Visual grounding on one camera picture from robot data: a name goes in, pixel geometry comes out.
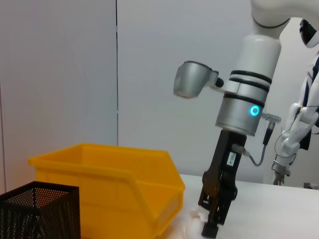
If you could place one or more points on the white humanoid robot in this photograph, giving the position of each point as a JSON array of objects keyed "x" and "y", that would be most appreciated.
[{"x": 296, "y": 129}]

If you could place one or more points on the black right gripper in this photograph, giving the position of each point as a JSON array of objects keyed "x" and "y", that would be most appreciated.
[{"x": 225, "y": 161}]

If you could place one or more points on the black mesh pen holder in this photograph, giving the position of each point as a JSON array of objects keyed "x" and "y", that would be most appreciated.
[{"x": 45, "y": 214}]

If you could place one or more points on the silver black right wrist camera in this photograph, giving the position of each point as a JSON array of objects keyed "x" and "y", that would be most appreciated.
[{"x": 192, "y": 79}]

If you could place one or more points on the white paper ball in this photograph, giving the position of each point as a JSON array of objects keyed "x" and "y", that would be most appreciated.
[{"x": 189, "y": 224}]

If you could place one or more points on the yellow plastic bin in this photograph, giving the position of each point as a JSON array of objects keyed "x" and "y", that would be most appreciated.
[{"x": 112, "y": 179}]

